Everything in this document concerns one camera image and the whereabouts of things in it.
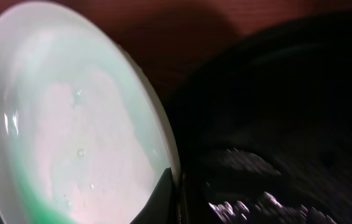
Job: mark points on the pale green plate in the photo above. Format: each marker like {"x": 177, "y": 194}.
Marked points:
{"x": 84, "y": 137}

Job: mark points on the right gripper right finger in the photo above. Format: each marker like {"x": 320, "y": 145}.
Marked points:
{"x": 193, "y": 206}

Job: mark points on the round black tray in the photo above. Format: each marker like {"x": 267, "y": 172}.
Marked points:
{"x": 266, "y": 126}

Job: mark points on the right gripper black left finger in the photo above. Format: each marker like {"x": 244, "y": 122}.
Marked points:
{"x": 161, "y": 207}

